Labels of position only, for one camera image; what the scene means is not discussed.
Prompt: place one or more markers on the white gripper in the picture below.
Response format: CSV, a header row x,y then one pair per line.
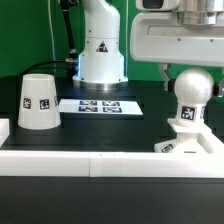
x,y
157,37

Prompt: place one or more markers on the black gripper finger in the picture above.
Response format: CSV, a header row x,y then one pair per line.
x,y
218,90

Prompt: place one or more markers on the white lamp bulb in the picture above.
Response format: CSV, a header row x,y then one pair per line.
x,y
193,89

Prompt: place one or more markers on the white lamp base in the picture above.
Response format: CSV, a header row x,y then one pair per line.
x,y
187,138

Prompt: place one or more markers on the white lamp shade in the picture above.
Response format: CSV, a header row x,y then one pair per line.
x,y
39,108

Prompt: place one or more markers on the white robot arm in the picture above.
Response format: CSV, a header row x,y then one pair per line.
x,y
100,65

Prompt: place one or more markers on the white fiducial marker sheet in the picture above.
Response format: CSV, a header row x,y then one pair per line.
x,y
99,107

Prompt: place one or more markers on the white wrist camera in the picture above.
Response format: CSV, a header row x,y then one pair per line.
x,y
156,5

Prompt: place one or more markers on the white table border frame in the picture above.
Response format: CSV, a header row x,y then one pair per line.
x,y
106,164

